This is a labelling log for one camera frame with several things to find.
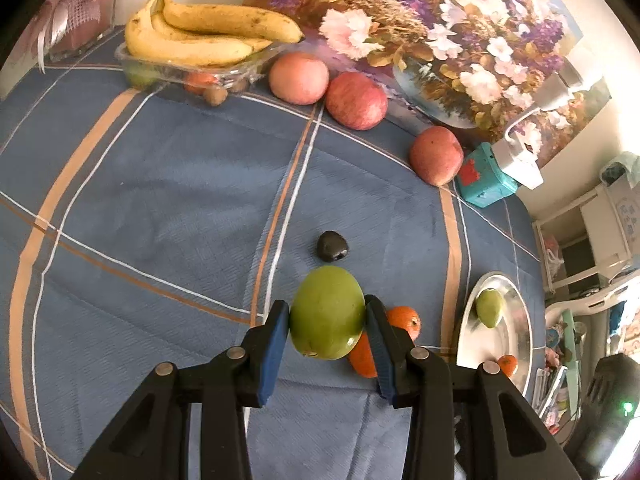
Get large front orange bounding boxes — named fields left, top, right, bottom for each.
left=347, top=332, right=378, bottom=378

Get round green apple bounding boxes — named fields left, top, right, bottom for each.
left=290, top=266, right=366, bottom=361

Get small fruits in container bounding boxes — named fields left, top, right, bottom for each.
left=122, top=62, right=252, bottom=107

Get small orange on tray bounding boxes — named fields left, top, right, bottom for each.
left=497, top=354, right=518, bottom=378

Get silver metal tray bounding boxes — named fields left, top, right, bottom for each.
left=456, top=272, right=533, bottom=394

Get green mango on tray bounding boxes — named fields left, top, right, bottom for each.
left=474, top=288, right=506, bottom=328

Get orange with stem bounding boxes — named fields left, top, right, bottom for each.
left=387, top=306, right=422, bottom=341

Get white shelf unit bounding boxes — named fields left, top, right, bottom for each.
left=533, top=152, right=639, bottom=294

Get blue plaid tablecloth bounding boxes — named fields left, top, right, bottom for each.
left=1, top=34, right=544, bottom=479

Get teal house-shaped box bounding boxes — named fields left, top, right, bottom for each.
left=456, top=142, right=518, bottom=208

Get lone dark plum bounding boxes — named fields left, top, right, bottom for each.
left=316, top=231, right=349, bottom=262

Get right red apple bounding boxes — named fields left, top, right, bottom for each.
left=409, top=126, right=464, bottom=186

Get red apple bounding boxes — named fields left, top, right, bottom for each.
left=324, top=72, right=388, bottom=131
left=409, top=126, right=464, bottom=186

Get white desk lamp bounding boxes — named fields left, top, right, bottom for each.
left=491, top=56, right=586, bottom=190

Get clear plastic fruit container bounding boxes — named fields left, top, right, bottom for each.
left=115, top=44, right=285, bottom=93

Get middle red apple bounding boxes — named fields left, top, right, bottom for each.
left=324, top=72, right=388, bottom=131

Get pale pink apple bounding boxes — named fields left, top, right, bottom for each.
left=268, top=52, right=330, bottom=105

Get floral painting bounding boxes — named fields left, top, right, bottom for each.
left=246, top=0, right=611, bottom=165

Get yellow banana bunch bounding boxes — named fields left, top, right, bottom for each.
left=125, top=0, right=304, bottom=67

